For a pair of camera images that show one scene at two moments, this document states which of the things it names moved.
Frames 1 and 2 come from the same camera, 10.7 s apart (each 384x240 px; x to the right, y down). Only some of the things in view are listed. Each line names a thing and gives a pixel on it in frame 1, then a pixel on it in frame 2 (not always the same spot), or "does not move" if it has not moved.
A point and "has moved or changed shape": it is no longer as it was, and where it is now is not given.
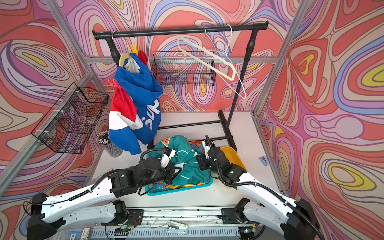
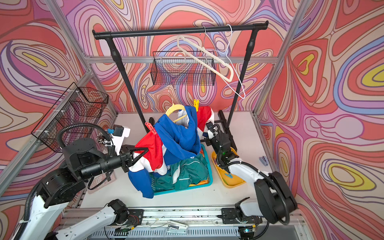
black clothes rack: (253, 27) does not move
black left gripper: (170, 171) -> (125, 157)
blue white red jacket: (135, 111) -> (174, 136)
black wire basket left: (67, 126) does not move
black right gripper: (202, 162) -> (220, 132)
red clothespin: (115, 83) -> (149, 126)
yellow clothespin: (134, 50) -> (196, 103)
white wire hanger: (223, 79) does not move
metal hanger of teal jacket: (204, 48) -> (203, 48)
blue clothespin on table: (264, 160) does not move
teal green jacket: (189, 175) has moved or changed shape
